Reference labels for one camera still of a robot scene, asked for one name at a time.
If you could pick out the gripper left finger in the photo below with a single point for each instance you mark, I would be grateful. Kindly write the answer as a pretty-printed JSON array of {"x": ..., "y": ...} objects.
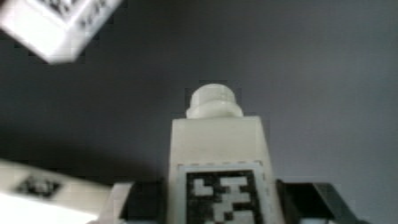
[{"x": 133, "y": 206}]

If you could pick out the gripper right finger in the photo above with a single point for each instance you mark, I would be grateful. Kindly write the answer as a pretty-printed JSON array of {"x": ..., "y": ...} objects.
[{"x": 312, "y": 204}]

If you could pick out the white leg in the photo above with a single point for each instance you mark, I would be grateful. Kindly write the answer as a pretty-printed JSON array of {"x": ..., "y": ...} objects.
[
  {"x": 220, "y": 180},
  {"x": 53, "y": 25}
]

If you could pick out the white square tabletop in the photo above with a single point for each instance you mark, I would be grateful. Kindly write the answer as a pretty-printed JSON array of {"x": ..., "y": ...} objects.
[{"x": 46, "y": 198}]

